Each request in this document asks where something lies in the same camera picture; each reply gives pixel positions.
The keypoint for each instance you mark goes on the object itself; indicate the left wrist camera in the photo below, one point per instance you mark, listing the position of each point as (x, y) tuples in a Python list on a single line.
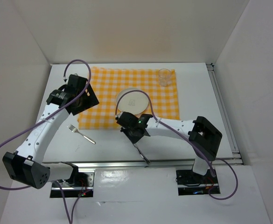
[(74, 81)]

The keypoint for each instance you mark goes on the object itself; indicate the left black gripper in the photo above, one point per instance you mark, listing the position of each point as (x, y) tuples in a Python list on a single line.
[(91, 101)]

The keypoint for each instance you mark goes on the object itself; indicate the aluminium rail frame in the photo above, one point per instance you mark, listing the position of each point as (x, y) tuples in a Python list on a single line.
[(198, 95)]

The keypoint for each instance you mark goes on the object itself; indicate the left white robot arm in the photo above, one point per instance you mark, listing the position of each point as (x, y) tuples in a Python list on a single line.
[(25, 165)]

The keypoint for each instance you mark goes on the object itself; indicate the silver spoon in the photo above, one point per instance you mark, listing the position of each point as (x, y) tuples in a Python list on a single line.
[(147, 161)]

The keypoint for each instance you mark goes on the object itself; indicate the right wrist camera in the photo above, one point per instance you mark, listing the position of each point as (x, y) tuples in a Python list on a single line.
[(126, 119)]

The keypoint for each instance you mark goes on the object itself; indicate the clear plastic cup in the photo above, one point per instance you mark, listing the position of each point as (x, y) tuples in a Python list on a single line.
[(164, 76)]

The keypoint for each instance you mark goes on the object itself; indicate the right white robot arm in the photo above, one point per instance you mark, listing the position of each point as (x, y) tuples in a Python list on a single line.
[(204, 138)]

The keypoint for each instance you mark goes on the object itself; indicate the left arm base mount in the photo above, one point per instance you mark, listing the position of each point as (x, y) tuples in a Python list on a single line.
[(82, 187)]

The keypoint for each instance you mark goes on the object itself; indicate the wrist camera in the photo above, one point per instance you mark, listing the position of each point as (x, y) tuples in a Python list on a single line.
[(74, 81), (126, 119)]

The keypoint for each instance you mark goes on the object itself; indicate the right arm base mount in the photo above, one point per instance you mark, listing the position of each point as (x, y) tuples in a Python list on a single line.
[(190, 183)]

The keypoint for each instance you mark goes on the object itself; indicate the cream round plate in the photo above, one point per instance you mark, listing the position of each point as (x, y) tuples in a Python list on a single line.
[(132, 100)]

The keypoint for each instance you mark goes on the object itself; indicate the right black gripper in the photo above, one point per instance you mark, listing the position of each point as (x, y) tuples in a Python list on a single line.
[(134, 140)]

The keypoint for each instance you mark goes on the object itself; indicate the yellow white checkered cloth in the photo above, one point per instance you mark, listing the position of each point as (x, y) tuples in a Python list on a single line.
[(107, 83)]

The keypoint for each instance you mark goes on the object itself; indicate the silver fork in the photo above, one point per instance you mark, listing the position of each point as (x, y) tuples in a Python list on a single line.
[(75, 130)]

